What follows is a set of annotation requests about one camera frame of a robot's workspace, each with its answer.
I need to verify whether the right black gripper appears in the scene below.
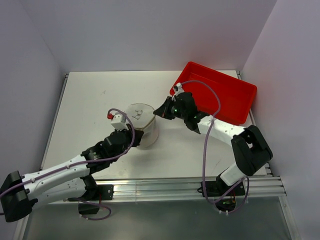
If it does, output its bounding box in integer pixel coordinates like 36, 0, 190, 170
154, 96, 188, 120

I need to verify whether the white mesh laundry bag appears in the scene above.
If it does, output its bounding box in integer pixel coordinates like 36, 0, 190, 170
125, 103, 159, 149

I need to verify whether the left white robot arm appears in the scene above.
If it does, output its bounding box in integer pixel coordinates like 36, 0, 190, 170
0, 127, 144, 223

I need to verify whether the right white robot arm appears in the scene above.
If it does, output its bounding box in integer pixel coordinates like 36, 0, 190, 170
153, 92, 273, 196

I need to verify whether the red plastic bin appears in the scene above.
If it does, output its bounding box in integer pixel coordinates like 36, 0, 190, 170
175, 61, 257, 126

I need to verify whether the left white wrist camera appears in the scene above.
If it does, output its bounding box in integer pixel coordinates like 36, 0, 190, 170
106, 112, 128, 131

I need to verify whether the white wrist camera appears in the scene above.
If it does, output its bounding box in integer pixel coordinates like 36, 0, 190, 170
172, 82, 185, 96
106, 112, 128, 131

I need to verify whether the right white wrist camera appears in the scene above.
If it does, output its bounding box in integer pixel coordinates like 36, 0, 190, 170
172, 82, 185, 96

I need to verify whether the aluminium mounting rail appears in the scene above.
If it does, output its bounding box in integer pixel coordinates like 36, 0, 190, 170
23, 176, 287, 205

